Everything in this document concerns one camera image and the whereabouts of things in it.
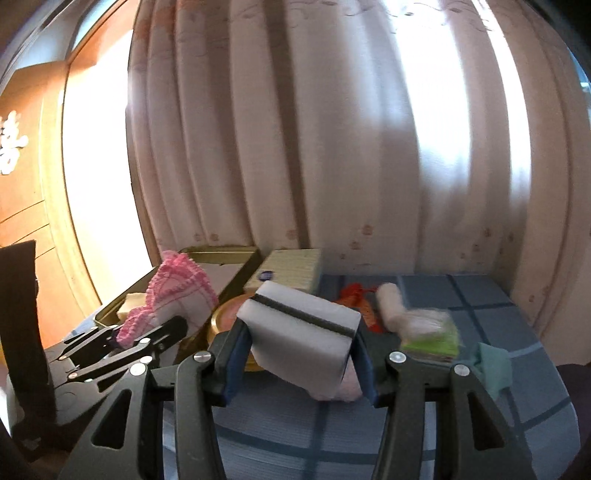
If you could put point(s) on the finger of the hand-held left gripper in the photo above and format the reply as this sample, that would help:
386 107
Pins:
157 337
90 341

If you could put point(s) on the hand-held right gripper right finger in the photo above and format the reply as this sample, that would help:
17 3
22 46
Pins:
369 374

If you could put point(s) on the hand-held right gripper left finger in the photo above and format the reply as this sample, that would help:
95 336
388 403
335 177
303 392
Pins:
233 364

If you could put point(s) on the clear bag of cotton swabs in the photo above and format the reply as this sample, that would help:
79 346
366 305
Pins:
429 337

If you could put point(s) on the gold rectangular tin box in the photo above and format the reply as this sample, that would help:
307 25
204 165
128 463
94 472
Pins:
221 277

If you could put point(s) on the teal cloth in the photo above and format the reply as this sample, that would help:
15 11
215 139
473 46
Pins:
496 369

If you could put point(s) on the yellow sponge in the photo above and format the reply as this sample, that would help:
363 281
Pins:
131 304

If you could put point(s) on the beige rolled towel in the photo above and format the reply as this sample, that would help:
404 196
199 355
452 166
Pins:
390 300

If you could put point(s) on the red knotted tassel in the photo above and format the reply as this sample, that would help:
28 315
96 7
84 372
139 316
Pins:
355 297

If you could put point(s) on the wooden wardrobe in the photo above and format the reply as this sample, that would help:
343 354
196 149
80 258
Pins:
27 221

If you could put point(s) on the yellow tissue pack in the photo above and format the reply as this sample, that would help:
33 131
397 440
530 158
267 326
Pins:
286 270

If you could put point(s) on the blue plaid mat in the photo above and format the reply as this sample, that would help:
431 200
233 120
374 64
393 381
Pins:
485 314

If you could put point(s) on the white paper-cut decoration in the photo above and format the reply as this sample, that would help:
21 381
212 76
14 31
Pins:
9 138

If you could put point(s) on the floral beige curtain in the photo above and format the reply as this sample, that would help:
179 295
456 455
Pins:
323 138

